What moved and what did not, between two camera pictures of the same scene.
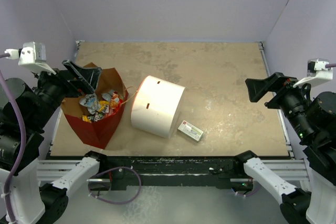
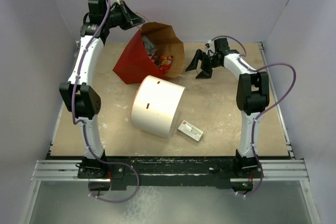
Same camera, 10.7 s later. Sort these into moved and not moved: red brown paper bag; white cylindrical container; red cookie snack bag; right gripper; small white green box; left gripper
Moved: red brown paper bag; left gripper; red cookie snack bag; right gripper
Not moved: white cylindrical container; small white green box
